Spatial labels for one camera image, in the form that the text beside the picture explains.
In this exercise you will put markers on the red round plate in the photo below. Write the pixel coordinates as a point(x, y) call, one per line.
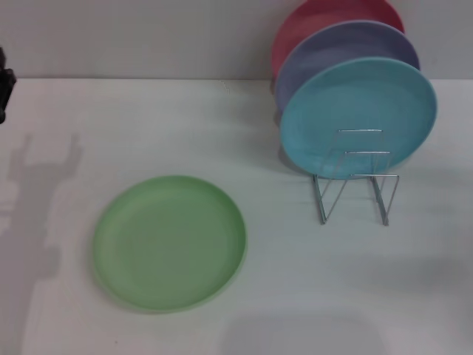
point(306, 26)

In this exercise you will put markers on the green round plate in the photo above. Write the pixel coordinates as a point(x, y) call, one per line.
point(170, 246)

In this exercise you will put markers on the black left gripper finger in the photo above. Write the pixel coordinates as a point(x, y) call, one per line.
point(5, 96)

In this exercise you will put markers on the light blue round plate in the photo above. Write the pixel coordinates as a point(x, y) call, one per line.
point(354, 107)

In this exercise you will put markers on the purple round plate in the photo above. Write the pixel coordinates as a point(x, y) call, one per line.
point(332, 51)

